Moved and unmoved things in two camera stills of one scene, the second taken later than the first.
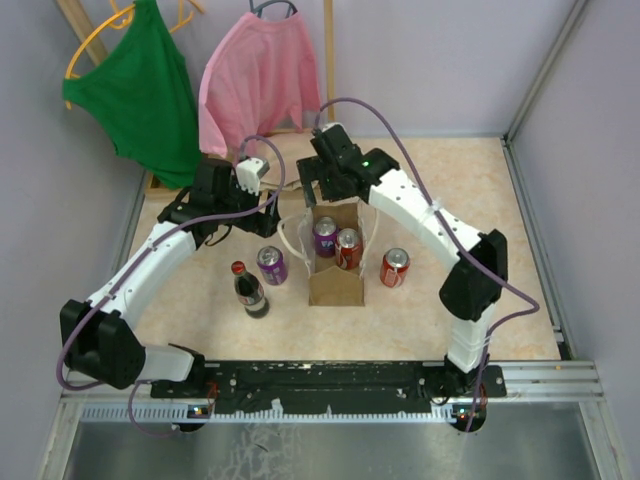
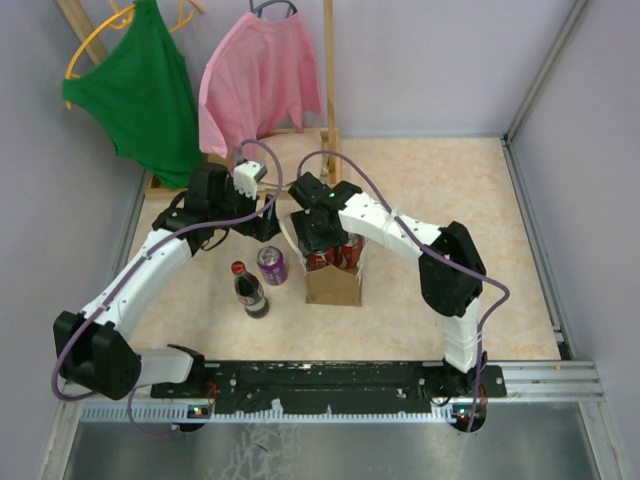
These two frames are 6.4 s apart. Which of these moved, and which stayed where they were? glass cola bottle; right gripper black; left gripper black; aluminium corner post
Moved: right gripper black
Stayed: left gripper black; aluminium corner post; glass cola bottle
